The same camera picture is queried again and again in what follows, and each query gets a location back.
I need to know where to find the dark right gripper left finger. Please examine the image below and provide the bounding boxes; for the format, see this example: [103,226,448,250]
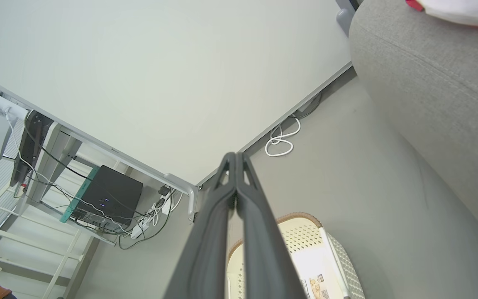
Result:
[163,152,236,299]

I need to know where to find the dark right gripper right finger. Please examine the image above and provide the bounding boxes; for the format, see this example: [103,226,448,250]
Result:
[237,152,306,299]

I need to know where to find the red and white jersey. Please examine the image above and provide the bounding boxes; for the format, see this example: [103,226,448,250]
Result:
[405,0,478,27]

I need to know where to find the white perforated laundry basket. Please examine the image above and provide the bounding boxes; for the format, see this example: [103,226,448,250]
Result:
[226,212,366,299]

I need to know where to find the printed label inside basket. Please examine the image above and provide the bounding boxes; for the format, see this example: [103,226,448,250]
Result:
[300,275,332,299]

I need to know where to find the white power strip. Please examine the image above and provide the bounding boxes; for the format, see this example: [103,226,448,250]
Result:
[130,192,173,240]

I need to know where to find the black computer box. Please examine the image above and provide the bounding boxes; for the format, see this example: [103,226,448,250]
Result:
[71,165,144,228]

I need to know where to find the large white partition panel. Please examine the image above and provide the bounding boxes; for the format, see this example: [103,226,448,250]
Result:
[0,0,354,187]

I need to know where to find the black monitor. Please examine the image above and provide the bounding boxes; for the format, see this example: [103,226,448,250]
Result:
[9,110,55,187]

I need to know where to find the grey fabric sofa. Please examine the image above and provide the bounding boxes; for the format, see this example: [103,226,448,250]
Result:
[349,0,478,250]

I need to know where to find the white coiled floor cable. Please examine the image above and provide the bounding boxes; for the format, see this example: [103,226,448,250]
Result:
[265,115,302,157]

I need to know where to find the teal computer holder bracket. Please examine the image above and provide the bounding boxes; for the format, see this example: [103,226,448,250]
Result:
[60,166,98,223]

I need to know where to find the black floor cable by wall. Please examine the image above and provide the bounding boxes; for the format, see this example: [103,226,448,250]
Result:
[295,92,323,120]

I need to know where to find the grey desk frame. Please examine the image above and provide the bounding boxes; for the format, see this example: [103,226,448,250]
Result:
[0,120,119,245]

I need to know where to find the white metal rack frame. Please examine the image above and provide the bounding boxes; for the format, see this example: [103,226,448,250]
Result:
[0,183,86,299]

